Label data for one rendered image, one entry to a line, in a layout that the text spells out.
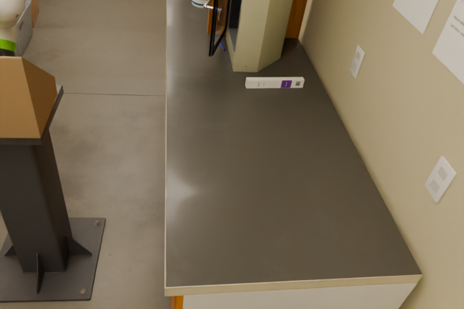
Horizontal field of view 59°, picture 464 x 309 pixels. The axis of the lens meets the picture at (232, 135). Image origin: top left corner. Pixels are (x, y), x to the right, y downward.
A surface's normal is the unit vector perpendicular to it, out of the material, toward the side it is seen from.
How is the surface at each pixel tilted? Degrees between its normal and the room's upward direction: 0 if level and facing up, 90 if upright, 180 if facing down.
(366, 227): 0
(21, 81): 90
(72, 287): 0
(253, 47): 90
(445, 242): 90
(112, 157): 0
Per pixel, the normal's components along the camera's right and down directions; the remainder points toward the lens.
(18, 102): 0.11, 0.64
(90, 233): 0.11, -0.77
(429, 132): -0.99, -0.01
